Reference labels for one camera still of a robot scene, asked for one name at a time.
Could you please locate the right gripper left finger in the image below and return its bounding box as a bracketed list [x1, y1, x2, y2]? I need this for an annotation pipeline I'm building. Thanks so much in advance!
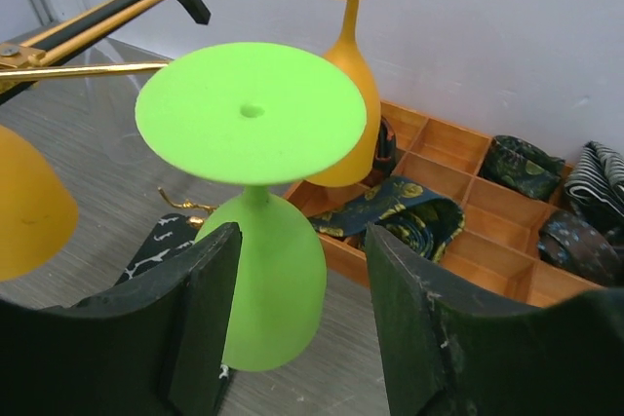
[1, 222, 242, 415]

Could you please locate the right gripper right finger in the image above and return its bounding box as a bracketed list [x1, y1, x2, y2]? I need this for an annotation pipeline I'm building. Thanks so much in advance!
[366, 225, 623, 415]

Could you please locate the orange goblet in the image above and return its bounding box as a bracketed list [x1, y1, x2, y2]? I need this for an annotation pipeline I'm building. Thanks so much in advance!
[1, 127, 79, 281]
[299, 0, 419, 188]

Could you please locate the green goblet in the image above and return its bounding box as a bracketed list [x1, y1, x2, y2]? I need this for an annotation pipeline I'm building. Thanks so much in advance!
[135, 42, 367, 371]

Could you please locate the dark patterned cloth in tray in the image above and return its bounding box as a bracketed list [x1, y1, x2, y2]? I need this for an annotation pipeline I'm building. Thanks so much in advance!
[308, 175, 465, 262]

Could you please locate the orange divided tray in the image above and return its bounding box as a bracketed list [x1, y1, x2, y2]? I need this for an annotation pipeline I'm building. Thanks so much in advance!
[282, 99, 605, 309]

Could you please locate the dark cloth right compartment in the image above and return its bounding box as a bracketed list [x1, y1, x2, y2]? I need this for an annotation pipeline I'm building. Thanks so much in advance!
[537, 210, 623, 287]

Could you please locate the dark cloth compartment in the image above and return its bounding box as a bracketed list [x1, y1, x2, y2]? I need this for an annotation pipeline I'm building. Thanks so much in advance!
[537, 210, 623, 287]
[480, 134, 566, 202]

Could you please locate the dark cloth rear compartment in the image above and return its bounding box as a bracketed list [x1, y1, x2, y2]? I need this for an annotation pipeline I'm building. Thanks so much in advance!
[480, 134, 566, 202]

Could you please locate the striped grey cloth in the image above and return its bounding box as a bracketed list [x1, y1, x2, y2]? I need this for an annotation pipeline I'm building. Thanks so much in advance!
[564, 141, 623, 233]

